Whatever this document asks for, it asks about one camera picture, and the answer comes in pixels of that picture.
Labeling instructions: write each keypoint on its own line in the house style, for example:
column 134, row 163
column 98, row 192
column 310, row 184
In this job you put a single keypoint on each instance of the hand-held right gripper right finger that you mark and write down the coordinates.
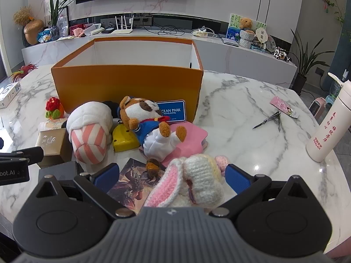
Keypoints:
column 235, row 176

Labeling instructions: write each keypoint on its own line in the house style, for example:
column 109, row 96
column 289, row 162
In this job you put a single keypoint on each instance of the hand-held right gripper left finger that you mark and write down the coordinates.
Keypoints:
column 105, row 174

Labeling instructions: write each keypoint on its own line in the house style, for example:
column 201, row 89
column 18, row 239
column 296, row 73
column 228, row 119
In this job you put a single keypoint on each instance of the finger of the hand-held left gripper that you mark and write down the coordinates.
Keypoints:
column 30, row 154

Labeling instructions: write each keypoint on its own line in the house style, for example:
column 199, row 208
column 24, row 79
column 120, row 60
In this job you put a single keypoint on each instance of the gold gift box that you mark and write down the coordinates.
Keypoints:
column 52, row 145

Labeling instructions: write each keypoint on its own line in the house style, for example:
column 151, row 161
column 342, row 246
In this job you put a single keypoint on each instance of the dark fantasy art card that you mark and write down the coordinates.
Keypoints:
column 131, row 180

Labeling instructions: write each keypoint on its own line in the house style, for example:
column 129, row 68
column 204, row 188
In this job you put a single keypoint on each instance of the small black box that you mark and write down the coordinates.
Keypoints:
column 61, row 169

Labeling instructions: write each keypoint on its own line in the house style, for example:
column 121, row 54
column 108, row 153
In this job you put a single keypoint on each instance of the white crochet rabbit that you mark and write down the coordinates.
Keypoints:
column 200, row 178

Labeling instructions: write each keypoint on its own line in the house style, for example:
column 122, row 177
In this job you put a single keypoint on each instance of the yellow tape measure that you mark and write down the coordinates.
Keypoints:
column 124, row 141

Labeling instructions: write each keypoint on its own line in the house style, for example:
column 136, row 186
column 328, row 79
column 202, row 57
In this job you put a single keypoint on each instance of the white plush with striped hat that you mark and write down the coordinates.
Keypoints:
column 87, row 126

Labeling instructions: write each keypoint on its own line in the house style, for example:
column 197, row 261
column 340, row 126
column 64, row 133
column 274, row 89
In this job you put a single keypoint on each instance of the red and orange crochet fruit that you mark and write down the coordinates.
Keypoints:
column 53, row 108

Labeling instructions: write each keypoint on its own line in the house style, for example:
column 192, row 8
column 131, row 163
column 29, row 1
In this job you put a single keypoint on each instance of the pink notebook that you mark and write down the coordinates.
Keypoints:
column 193, row 142

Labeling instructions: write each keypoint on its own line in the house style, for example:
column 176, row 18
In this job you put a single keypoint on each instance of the brown plush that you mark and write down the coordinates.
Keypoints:
column 142, row 112

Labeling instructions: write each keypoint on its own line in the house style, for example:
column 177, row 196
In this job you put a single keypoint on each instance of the orange cardboard box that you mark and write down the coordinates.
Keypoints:
column 126, row 87

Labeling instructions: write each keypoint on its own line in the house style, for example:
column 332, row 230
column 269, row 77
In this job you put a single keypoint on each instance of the white product box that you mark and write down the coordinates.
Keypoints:
column 8, row 94

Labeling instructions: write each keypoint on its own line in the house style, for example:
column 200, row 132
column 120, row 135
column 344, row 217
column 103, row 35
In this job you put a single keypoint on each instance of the small metal scissors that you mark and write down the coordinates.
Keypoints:
column 270, row 119

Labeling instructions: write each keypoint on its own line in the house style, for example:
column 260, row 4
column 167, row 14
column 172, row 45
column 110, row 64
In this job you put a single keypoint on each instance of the red feather decoration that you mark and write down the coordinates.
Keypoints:
column 23, row 71

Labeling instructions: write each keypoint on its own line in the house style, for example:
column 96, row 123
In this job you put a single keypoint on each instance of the pink packet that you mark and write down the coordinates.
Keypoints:
column 282, row 105

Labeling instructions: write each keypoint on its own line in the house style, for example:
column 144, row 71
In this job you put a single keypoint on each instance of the blue rectangular tag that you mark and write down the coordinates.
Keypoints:
column 175, row 109

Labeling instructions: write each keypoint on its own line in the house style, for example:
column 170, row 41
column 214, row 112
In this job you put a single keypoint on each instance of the white thermos bottle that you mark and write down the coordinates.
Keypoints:
column 327, row 126

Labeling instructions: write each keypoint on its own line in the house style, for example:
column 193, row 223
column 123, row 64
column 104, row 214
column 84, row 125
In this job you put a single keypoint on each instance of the pink desk heater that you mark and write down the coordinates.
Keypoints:
column 319, row 108

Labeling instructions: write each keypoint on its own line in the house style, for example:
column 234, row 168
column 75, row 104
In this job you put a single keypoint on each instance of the potted orchid plant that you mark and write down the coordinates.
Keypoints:
column 300, row 79

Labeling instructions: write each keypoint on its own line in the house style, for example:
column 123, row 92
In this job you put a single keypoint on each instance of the marble television console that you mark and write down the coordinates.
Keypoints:
column 246, row 60

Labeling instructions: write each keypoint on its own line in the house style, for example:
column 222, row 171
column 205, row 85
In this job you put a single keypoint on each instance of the gold vase with dried flowers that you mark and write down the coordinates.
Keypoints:
column 33, row 31

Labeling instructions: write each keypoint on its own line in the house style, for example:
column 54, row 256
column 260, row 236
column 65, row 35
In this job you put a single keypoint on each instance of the cow figurine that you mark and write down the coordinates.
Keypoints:
column 282, row 54

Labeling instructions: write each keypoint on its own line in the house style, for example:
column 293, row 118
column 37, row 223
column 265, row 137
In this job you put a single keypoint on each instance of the silver laptop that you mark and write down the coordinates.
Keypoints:
column 230, row 42

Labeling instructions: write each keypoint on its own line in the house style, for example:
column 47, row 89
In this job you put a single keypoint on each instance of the decorative plate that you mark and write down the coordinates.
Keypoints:
column 272, row 43

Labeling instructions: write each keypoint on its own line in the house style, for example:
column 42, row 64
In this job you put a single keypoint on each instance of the green plant in glass vase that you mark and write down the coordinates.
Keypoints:
column 56, row 13

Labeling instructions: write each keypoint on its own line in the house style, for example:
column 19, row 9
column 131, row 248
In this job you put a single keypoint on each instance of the white router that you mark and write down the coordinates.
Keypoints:
column 122, row 30

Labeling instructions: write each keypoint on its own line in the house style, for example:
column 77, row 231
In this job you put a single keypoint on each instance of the round paper fan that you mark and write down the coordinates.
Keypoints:
column 260, row 33

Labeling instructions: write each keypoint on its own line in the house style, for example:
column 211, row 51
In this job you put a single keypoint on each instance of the brown teddy bear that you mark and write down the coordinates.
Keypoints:
column 246, row 23

